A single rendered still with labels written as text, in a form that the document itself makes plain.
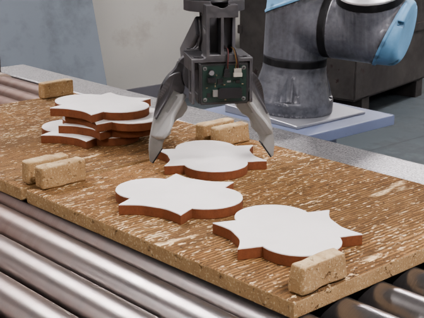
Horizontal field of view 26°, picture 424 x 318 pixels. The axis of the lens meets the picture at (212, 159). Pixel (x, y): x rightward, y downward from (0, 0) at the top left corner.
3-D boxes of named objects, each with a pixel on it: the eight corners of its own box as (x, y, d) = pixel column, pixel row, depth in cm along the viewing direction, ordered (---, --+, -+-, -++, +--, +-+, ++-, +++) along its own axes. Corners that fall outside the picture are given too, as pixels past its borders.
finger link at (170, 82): (145, 111, 109) (187, 50, 108) (143, 108, 111) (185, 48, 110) (176, 132, 111) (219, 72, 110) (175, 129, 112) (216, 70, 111)
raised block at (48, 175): (79, 177, 108) (77, 154, 108) (88, 180, 107) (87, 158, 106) (34, 188, 104) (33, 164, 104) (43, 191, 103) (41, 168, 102)
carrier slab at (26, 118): (74, 101, 157) (73, 92, 156) (241, 147, 127) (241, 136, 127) (-127, 135, 134) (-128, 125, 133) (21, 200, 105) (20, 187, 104)
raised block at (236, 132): (241, 139, 126) (241, 119, 125) (250, 141, 124) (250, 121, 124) (209, 146, 122) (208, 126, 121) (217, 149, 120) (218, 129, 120)
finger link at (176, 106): (135, 159, 106) (181, 94, 105) (130, 146, 112) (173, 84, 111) (157, 173, 107) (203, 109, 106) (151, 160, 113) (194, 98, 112)
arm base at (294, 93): (298, 94, 180) (301, 44, 177) (349, 113, 168) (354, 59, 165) (235, 102, 172) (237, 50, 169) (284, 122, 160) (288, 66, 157)
